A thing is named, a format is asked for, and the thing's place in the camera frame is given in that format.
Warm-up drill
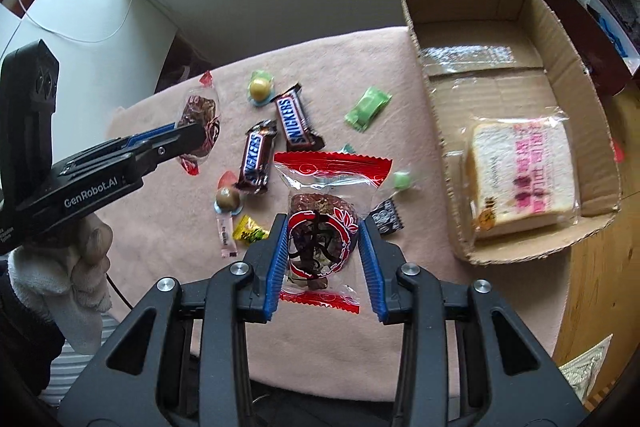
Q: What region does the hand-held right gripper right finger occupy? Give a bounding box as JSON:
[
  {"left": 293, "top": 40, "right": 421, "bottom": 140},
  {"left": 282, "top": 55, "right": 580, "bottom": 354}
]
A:
[{"left": 357, "top": 213, "right": 591, "bottom": 427}]

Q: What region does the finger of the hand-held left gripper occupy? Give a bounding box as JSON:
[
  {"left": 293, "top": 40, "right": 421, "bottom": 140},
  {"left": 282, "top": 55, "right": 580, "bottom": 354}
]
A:
[
  {"left": 107, "top": 122, "right": 185, "bottom": 152},
  {"left": 127, "top": 123, "right": 209, "bottom": 180}
]

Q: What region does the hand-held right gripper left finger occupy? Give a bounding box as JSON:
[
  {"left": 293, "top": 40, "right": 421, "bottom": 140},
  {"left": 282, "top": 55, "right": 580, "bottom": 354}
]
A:
[{"left": 52, "top": 213, "right": 292, "bottom": 427}]

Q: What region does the small yellow candy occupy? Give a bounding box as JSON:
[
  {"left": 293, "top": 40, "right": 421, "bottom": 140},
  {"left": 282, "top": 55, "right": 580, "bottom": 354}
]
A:
[{"left": 232, "top": 214, "right": 271, "bottom": 248}]

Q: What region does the clear red-edged pastry packet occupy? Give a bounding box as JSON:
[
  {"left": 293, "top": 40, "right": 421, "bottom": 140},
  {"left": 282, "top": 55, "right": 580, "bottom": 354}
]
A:
[{"left": 175, "top": 71, "right": 223, "bottom": 178}]

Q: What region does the small black packet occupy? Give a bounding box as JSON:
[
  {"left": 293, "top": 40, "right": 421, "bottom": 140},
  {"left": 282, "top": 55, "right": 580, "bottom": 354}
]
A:
[{"left": 367, "top": 197, "right": 406, "bottom": 238}]

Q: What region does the red circle print pastry packet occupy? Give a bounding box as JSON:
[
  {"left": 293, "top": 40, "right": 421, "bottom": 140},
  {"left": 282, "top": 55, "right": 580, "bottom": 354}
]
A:
[{"left": 272, "top": 151, "right": 393, "bottom": 315}]

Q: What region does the orange snack packet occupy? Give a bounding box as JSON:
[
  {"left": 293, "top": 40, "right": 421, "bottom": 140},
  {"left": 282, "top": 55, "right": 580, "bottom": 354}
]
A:
[{"left": 212, "top": 171, "right": 246, "bottom": 214}]

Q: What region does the brown chocolate bar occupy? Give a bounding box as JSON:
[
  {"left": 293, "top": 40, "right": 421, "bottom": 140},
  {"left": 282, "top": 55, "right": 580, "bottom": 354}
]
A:
[
  {"left": 235, "top": 119, "right": 278, "bottom": 195},
  {"left": 272, "top": 82, "right": 326, "bottom": 152}
]

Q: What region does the cardboard box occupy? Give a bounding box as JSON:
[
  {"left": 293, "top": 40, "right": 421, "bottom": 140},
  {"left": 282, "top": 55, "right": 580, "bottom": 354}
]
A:
[{"left": 400, "top": 0, "right": 622, "bottom": 265}]

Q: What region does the person's left forearm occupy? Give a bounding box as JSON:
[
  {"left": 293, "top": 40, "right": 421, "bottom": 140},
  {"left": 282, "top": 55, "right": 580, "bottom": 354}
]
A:
[{"left": 0, "top": 274, "right": 67, "bottom": 400}]

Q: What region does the person's left hand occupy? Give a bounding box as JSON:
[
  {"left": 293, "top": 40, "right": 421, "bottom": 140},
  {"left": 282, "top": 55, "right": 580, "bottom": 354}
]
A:
[{"left": 7, "top": 212, "right": 113, "bottom": 355}]

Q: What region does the white stick sachet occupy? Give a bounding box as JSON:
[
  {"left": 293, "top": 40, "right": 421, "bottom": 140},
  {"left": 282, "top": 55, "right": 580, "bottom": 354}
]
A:
[{"left": 215, "top": 211, "right": 238, "bottom": 259}]

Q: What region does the pink blanket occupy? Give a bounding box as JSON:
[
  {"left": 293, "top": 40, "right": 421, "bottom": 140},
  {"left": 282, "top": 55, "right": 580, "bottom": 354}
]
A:
[{"left": 102, "top": 26, "right": 573, "bottom": 388}]

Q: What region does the dark wooden furniture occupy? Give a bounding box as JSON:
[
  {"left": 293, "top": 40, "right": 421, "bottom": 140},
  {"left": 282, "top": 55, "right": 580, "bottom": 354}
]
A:
[{"left": 154, "top": 31, "right": 217, "bottom": 96}]

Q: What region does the yellow ball candy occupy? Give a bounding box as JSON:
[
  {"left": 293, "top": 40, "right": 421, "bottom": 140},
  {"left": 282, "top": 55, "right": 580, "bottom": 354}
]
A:
[{"left": 247, "top": 69, "right": 276, "bottom": 108}]

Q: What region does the green lime print packet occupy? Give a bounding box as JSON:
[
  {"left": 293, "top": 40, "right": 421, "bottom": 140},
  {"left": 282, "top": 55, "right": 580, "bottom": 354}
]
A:
[{"left": 344, "top": 86, "right": 392, "bottom": 132}]

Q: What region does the wrapped toast bread packet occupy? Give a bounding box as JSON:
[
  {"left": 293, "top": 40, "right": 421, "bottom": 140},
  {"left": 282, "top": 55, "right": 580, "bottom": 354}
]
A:
[{"left": 457, "top": 107, "right": 583, "bottom": 243}]

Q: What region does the white ribbed panel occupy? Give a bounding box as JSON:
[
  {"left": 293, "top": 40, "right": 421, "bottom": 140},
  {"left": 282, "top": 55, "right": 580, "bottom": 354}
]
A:
[{"left": 42, "top": 312, "right": 121, "bottom": 408}]

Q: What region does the patterned paper sheet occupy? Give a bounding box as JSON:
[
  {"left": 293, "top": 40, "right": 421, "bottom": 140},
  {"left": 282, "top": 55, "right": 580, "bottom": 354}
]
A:
[{"left": 560, "top": 334, "right": 613, "bottom": 400}]

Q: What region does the dark red box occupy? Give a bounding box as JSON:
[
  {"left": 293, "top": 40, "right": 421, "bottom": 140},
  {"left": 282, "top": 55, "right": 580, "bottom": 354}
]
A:
[{"left": 542, "top": 0, "right": 640, "bottom": 95}]

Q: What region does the black cable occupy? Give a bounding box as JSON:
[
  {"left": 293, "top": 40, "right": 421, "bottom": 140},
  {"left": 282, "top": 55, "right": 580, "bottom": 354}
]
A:
[{"left": 105, "top": 274, "right": 133, "bottom": 308}]

